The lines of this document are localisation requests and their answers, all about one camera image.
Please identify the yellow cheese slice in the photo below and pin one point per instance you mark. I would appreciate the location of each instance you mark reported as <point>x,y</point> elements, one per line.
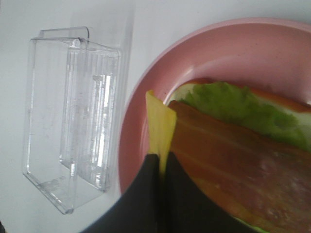
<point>161,121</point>

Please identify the bread slice from tray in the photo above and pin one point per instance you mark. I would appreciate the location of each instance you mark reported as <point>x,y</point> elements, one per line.
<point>279,102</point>

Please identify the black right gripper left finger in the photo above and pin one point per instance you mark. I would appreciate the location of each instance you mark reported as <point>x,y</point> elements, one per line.
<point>137,209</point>

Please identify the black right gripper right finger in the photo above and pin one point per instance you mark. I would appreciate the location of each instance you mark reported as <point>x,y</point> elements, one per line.
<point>189,210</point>

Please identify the clear plastic tray left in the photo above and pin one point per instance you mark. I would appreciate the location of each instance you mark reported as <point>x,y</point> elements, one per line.
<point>71,126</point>

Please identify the green lettuce leaf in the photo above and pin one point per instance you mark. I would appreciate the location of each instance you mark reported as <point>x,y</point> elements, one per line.
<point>299,136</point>

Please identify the pink round plate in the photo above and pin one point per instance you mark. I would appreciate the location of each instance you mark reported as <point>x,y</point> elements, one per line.
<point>267,55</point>

